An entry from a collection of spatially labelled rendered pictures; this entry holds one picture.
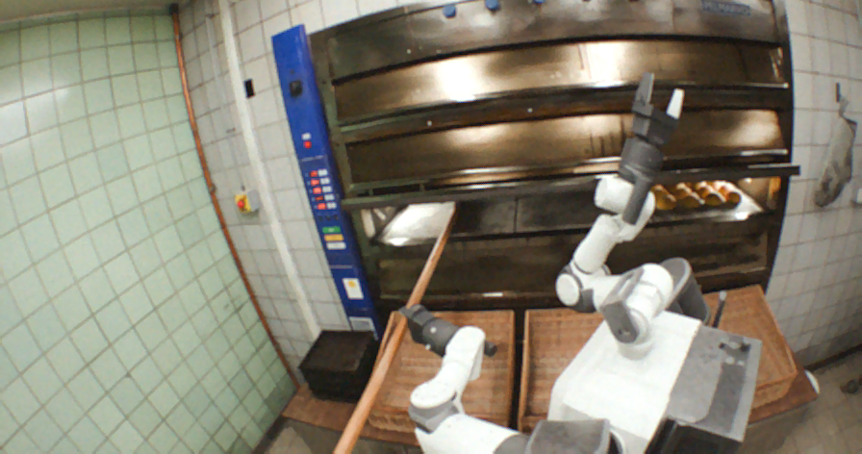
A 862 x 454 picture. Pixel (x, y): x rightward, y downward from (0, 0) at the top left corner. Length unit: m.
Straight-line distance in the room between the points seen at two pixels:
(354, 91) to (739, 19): 1.52
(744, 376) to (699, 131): 1.01
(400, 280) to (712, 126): 1.43
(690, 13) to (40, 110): 2.44
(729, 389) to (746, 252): 1.23
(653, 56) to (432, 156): 0.89
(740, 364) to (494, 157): 1.01
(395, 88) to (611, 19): 0.81
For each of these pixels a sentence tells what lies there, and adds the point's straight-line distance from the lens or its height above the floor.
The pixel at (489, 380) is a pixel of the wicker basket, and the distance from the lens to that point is 1.60.
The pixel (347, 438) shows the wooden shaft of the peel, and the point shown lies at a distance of 0.75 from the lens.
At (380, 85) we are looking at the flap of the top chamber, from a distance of 1.35.
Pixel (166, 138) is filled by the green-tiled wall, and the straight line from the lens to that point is 1.92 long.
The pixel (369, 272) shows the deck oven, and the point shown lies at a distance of 1.62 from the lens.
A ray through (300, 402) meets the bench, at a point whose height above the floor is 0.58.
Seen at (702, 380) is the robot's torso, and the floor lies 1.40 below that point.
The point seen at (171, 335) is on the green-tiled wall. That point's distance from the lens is 1.89.
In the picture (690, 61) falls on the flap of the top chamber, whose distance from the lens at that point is 1.38.
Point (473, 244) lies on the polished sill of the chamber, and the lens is 1.40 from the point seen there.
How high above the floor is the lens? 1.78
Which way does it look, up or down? 20 degrees down
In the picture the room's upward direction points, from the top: 11 degrees counter-clockwise
